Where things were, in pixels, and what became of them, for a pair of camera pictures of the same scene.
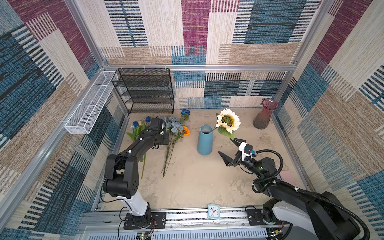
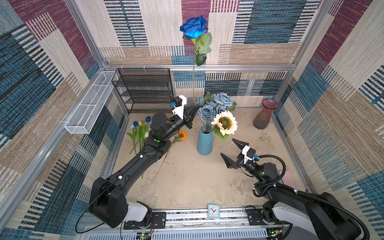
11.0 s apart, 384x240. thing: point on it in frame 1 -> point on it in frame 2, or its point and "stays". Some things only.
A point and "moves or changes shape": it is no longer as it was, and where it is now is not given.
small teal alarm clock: x=213 y=211 stays
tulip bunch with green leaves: x=137 y=128 stays
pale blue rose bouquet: x=173 y=125 moves or changes shape
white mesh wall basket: x=84 y=116 stays
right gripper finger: x=237 y=141 stays
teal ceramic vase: x=205 y=140 stays
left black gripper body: x=164 y=139 -> x=185 y=120
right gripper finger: x=228 y=161 stays
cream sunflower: x=227 y=122 moves or changes shape
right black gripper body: x=245 y=163 stays
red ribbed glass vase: x=262 y=119 stays
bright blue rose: x=185 y=113 moves or changes shape
